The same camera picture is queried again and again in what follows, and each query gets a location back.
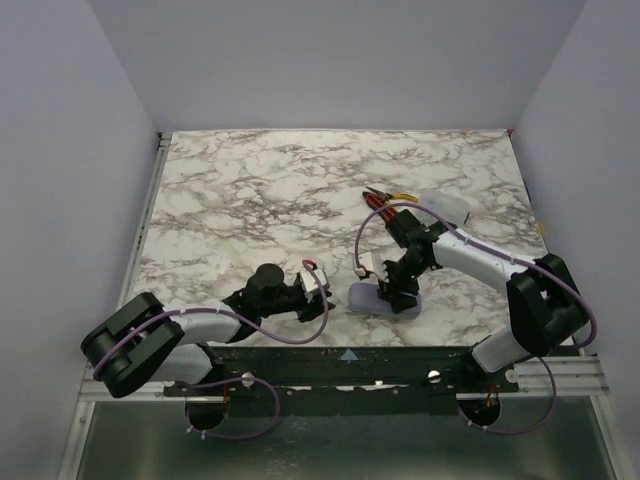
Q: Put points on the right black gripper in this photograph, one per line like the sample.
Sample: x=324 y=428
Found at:
x=396 y=288

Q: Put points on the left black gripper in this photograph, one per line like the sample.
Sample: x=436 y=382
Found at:
x=310 y=304

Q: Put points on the purple umbrella case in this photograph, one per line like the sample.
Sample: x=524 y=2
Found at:
x=363 y=298

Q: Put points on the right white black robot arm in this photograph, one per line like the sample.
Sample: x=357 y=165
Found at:
x=543 y=300

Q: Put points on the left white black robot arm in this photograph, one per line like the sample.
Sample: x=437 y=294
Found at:
x=144 y=341

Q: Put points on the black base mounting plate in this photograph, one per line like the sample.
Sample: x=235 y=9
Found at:
x=340 y=381

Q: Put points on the clear plastic box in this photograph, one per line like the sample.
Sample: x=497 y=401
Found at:
x=453 y=209

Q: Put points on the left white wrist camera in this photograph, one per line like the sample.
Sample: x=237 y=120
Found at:
x=313 y=282

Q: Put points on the yellow handled pliers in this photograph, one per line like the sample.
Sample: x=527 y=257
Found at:
x=400 y=196

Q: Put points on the aluminium frame rail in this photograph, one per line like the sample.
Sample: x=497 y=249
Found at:
x=574 y=377

